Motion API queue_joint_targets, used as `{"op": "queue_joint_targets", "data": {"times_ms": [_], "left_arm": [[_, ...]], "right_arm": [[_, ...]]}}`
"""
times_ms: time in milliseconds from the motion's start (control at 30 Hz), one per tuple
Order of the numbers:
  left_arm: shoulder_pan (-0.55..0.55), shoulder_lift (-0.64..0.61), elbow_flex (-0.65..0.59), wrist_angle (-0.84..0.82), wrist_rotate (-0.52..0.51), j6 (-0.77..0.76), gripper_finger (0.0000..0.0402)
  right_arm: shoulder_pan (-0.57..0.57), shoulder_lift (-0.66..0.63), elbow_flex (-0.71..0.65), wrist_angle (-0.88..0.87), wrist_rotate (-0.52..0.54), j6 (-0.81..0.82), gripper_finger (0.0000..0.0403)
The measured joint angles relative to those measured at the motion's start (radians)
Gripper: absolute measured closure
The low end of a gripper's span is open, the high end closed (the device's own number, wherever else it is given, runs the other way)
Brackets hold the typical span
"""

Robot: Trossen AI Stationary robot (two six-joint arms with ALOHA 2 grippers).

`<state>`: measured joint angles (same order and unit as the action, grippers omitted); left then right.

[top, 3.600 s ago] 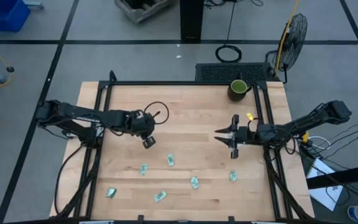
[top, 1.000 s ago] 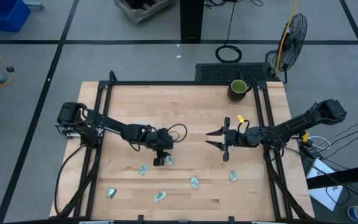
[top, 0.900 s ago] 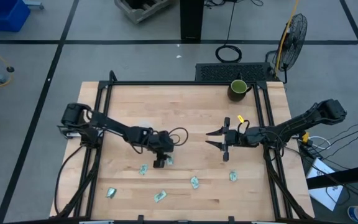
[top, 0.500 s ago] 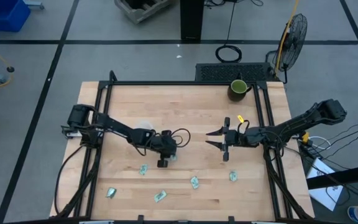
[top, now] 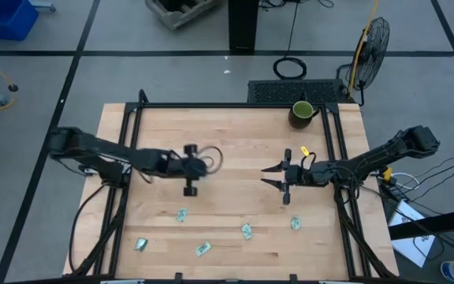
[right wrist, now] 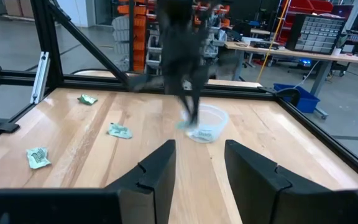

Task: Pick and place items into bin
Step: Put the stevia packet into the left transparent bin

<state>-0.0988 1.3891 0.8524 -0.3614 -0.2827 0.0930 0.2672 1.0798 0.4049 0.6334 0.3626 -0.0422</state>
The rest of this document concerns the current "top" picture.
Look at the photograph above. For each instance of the grey foam tray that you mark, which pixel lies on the grey foam tray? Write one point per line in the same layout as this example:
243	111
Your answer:
179	13

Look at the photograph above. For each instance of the blue plastic bin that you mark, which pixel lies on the blue plastic bin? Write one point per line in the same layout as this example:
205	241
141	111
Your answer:
2	19

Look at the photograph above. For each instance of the black metal beam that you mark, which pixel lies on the black metal beam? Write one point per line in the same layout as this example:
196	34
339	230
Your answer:
436	223

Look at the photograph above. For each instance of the blue white shoe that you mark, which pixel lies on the blue white shoe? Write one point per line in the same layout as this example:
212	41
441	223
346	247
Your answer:
451	271

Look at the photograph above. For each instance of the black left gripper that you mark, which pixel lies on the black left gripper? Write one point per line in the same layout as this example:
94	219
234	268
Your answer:
183	165

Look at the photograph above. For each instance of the black metal table frame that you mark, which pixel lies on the black metal table frame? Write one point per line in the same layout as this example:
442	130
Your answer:
231	105

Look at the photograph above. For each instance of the black grilled computer case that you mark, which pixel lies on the black grilled computer case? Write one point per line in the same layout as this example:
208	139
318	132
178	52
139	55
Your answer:
296	91

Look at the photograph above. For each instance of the black mug green inside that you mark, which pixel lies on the black mug green inside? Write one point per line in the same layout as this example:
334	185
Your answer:
298	120

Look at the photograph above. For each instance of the crumpled green white paper packet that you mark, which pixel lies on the crumpled green white paper packet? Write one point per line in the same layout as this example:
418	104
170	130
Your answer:
246	231
182	215
203	249
296	223
141	244

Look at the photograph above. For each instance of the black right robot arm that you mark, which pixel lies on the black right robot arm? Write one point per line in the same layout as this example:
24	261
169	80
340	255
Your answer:
369	161

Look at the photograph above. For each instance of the black floor fan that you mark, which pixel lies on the black floor fan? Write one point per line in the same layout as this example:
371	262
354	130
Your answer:
371	51

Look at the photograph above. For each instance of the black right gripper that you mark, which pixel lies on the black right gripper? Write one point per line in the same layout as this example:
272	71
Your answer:
298	175

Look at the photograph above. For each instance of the white paper booklet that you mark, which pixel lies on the white paper booklet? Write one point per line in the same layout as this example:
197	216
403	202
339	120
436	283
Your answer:
408	232

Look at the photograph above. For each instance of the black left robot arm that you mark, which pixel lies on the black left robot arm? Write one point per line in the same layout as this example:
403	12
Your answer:
93	146

